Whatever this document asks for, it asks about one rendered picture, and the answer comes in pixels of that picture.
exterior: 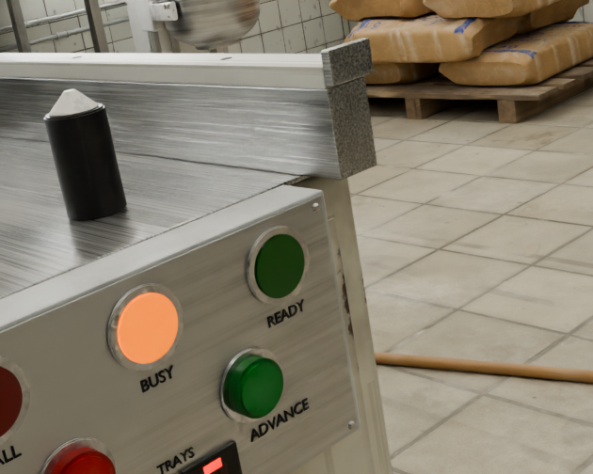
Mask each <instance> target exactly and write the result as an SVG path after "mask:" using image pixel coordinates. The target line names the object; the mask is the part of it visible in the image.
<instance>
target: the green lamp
mask: <svg viewBox="0 0 593 474"><path fill-rule="evenodd" d="M304 265H305V260H304V253H303V250H302V247H301V245H300V243H299V242H298V241H297V239H295V238H294V237H292V236H291V235H287V234H279V235H276V236H274V237H272V238H270V239H269V240H268V241H267V242H266V243H265V244H264V246H263V247H262V249H261V250H260V252H259V255H258V257H257V261H256V266H255V275H256V280H257V283H258V285H259V287H260V289H261V291H262V292H263V293H264V294H266V295H267V296H269V297H272V298H282V297H284V296H287V295H288V294H290V293H291V292H292V291H293V290H294V289H295V288H296V287H297V285H298V283H299V282H300V280H301V278H302V275H303V271H304Z"/></svg>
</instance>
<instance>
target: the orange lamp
mask: <svg viewBox="0 0 593 474"><path fill-rule="evenodd" d="M177 329H178V317H177V313H176V309H175V307H174V306H173V305H172V303H171V302H170V301H169V300H168V299H167V298H166V297H165V296H164V295H162V294H160V293H155V292H149V293H144V294H142V295H140V296H139V297H137V298H135V299H134V300H133V301H132V302H131V303H130V304H129V305H128V306H127V307H126V309H125V310H124V312H123V313H122V314H121V317H120V322H119V326H118V340H119V345H120V348H121V350H122V351H123V353H124V354H125V355H126V356H127V357H128V358H129V359H131V360H132V361H134V362H136V363H151V362H154V361H155V360H157V359H159V358H160V357H162V356H163V355H164V354H165V353H166V352H167V351H168V349H169V348H170V347H171V345H172V343H173V342H174V340H175V337H176V334H177Z"/></svg>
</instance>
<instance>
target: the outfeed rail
mask: <svg viewBox="0 0 593 474"><path fill-rule="evenodd" d="M372 72H374V68H373V61H372V54H371V47H370V40H369V39H368V38H361V39H355V40H352V41H350V42H346V43H343V44H340V45H337V46H333V47H330V48H328V49H325V50H322V51H321V54H158V53H0V136H4V137H11V138H19V139H26V140H34V141H40V142H48V143H49V139H48V135H47V132H46V127H45V123H44V117H45V116H46V115H47V114H48V113H50V112H51V110H52V109H53V107H54V106H55V104H56V102H57V101H58V99H59V97H60V96H61V94H62V93H63V91H65V90H69V89H76V90H77V91H79V92H80V93H82V94H83V95H85V96H87V97H88V98H90V99H91V100H93V101H95V102H96V103H101V104H102V105H104V106H105V110H106V114H107V118H108V122H109V127H110V131H111V135H112V139H113V144H114V148H115V151H120V152H128V153H135V154H143V155H150V156H157V157H165V158H172V159H179V160H186V161H194V162H202V163H208V164H216V165H224V166H237V167H244V168H252V169H259V170H266V171H274V172H281V173H288V174H296V175H303V176H311V177H317V178H325V179H333V180H340V181H341V180H344V179H346V178H348V177H351V176H353V175H355V174H358V173H360V172H362V171H364V170H366V169H369V168H371V167H373V166H376V165H377V157H376V150H375V143H374V137H373V130H372V123H371V117H370V110H369V103H368V97H367V90H366V84H365V78H364V77H363V76H365V75H366V74H369V73H372Z"/></svg>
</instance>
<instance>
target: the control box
mask: <svg viewBox="0 0 593 474"><path fill-rule="evenodd" d="M279 234H287V235H291V236H292V237H294V238H295V239H297V241H298V242H299V243H300V245H301V247H302V250H303V253H304V260H305V265H304V271H303V275H302V278H301V280H300V282H299V283H298V285H297V286H296V288H295V289H294V290H293V291H292V292H291V293H290V294H288V295H287V296H284V297H282V298H272V297H269V296H267V295H266V294H264V293H263V292H262V291H261V289H260V287H259V285H258V283H257V280H256V275H255V266H256V261H257V257H258V255H259V252H260V250H261V249H262V247H263V246H264V244H265V243H266V242H267V241H268V240H269V239H270V238H272V237H274V236H276V235H279ZM149 292H155V293H160V294H162V295H164V296H165V297H166V298H167V299H168V300H169V301H170V302H171V303H172V305H173V306H174V307H175V309H176V313H177V317H178V329H177V334H176V337H175V340H174V342H173V343H172V345H171V347H170V348H169V349H168V351H167V352H166V353H165V354H164V355H163V356H162V357H160V358H159V359H157V360H155V361H154V362H151V363H136V362H134V361H132V360H131V359H129V358H128V357H127V356H126V355H125V354H124V353H123V351H122V350H121V348H120V345H119V340H118V326H119V322H120V317H121V314H122V313H123V312H124V310H125V309H126V307H127V306H128V305H129V304H130V303H131V302H132V301H133V300H134V299H135V298H137V297H139V296H140V295H142V294H144V293H149ZM251 356H263V357H266V358H269V359H272V360H274V361H275V362H276V363H277V364H278V365H279V366H280V369H281V371H282V375H283V390H282V394H281V396H280V400H279V402H278V404H277V405H276V406H275V408H274V409H273V410H272V411H271V412H270V413H269V414H267V415H266V416H264V417H262V418H259V419H251V418H248V417H246V416H243V415H241V414H239V413H237V412H236V411H235V410H234V409H233V408H232V405H231V402H230V399H229V384H230V380H231V378H232V374H233V372H234V370H235V369H236V368H237V366H238V365H239V364H240V363H241V362H242V361H243V360H245V359H246V358H248V357H251ZM0 367H3V368H5V369H7V370H9V371H11V372H12V373H13V374H14V375H15V376H16V378H17V379H18V381H19V383H20V385H21V388H22V393H23V402H22V408H21V411H20V414H19V416H18V418H17V419H16V421H15V423H14V424H13V425H12V427H11V428H10V429H9V430H8V431H7V432H6V433H5V434H3V435H2V436H1V437H0V474H51V472H52V470H53V468H54V467H55V465H56V463H57V462H58V461H59V460H60V459H61V458H62V457H63V456H64V455H65V454H67V453H68V452H70V451H71V450H75V449H79V448H92V449H95V450H97V451H99V452H101V453H103V454H104V455H106V456H107V457H108V458H109V459H110V460H111V462H112V463H113V465H114V468H115V471H116V474H204V471H203V467H204V466H207V465H209V464H210V463H212V462H214V461H215V460H216V459H218V458H219V457H220V459H221V463H222V464H223V463H224V462H226V464H227V468H228V473H229V474H289V473H291V472H293V471H294V470H296V469H297V468H299V467H300V466H302V465H304V464H306V463H307V462H309V461H310V460H312V458H314V457H316V456H317V455H319V454H320V453H322V452H323V451H325V450H327V449H329V448H330V447H332V446H333V445H335V444H337V443H338V442H340V441H341V440H343V439H344V438H346V437H348V436H349V435H351V434H353V433H354V432H356V431H358V429H359V428H360V427H361V422H360V416H359V409H358V404H357V398H356V392H355V387H354V380H353V374H352V369H351V363H350V356H349V351H348V345H347V339H346V333H345V322H344V316H343V311H342V304H341V298H340V293H339V287H338V280H337V275H336V269H335V263H334V258H333V251H332V245H331V240H330V234H329V222H328V217H327V211H326V205H325V199H324V193H323V191H322V190H316V189H310V188H303V187H296V186H290V185H281V186H279V187H277V188H274V189H272V190H269V191H267V192H264V193H262V194H260V195H258V196H255V197H251V198H249V199H246V200H244V201H241V202H239V203H237V204H234V205H232V206H230V207H228V208H225V209H223V210H220V211H218V212H215V213H211V214H209V215H206V216H204V217H203V218H200V219H198V220H195V221H193V222H190V223H188V224H185V225H183V226H180V227H179V228H176V229H172V230H170V231H168V232H165V233H163V234H160V235H158V236H155V237H153V238H151V239H149V240H146V241H144V242H141V243H139V244H136V245H132V246H130V247H128V248H125V249H123V250H121V251H119V252H116V253H114V254H111V255H109V256H106V257H104V258H101V259H99V260H96V261H94V262H91V263H89V264H86V265H84V266H81V267H79V268H76V269H74V270H71V271H70V272H67V273H65V274H62V275H60V276H56V277H54V278H51V279H49V280H46V281H44V282H41V283H40V284H37V285H35V286H32V287H30V288H27V289H25V290H22V291H20V292H16V293H14V294H12V295H10V296H7V297H5V298H2V299H0Z"/></svg>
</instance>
